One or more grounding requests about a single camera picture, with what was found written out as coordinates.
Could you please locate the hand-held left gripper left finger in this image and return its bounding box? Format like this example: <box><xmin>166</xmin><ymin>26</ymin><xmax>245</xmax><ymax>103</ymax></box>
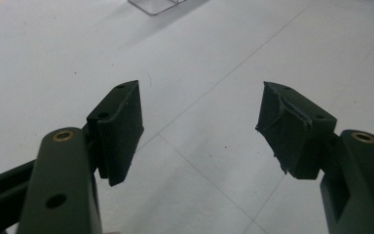
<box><xmin>86</xmin><ymin>80</ymin><xmax>145</xmax><ymax>187</ymax></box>

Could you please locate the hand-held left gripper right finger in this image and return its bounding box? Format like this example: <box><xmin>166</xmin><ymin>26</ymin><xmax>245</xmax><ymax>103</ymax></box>
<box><xmin>255</xmin><ymin>81</ymin><xmax>338</xmax><ymax>180</ymax></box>

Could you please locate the clear acrylic organizer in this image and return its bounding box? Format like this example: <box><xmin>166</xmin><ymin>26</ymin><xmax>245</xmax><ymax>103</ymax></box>
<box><xmin>128</xmin><ymin>0</ymin><xmax>188</xmax><ymax>17</ymax></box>

